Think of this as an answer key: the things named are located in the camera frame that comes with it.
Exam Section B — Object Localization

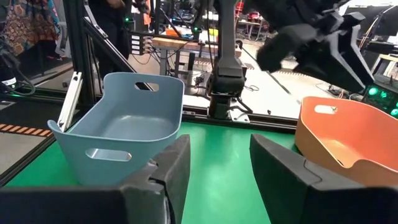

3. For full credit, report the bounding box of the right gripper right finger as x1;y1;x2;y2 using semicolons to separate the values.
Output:
249;134;363;224

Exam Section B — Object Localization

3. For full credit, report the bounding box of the person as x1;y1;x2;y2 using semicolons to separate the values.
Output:
88;0;131;75

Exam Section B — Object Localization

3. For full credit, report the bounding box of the green-lit control box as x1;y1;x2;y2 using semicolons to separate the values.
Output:
362;74;398;119

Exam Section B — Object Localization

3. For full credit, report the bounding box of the black camera gantry frame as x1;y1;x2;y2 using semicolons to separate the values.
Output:
62;0;155;106

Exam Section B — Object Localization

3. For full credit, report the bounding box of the silver bracket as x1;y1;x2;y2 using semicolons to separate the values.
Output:
57;71;84;133

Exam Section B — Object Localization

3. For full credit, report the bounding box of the labelled power strip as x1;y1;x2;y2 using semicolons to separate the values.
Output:
129;32;147;56

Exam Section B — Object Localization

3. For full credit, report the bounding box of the striped hazard tape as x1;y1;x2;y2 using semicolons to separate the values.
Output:
0;123;53;138

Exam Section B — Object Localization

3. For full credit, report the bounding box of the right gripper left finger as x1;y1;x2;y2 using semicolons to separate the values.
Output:
119;134;191;224

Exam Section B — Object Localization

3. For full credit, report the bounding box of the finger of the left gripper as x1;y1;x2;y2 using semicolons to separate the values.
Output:
295;26;376;93

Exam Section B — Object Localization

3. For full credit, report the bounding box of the green table mat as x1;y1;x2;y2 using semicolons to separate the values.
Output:
4;121;301;224

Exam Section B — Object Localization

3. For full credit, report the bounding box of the black equipment with cables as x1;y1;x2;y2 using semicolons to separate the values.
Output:
0;37;37;96

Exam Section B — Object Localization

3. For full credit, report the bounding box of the grey-blue plastic basket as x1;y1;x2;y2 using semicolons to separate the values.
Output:
47;72;185;187

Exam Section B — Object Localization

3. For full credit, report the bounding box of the colourful patterned fabric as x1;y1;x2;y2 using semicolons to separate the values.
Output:
1;0;62;58

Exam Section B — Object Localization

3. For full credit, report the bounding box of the wooden workbench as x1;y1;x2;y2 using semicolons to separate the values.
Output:
151;36;243;58

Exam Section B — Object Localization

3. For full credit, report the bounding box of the orange plastic basket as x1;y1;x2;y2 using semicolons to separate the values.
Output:
294;95;398;187

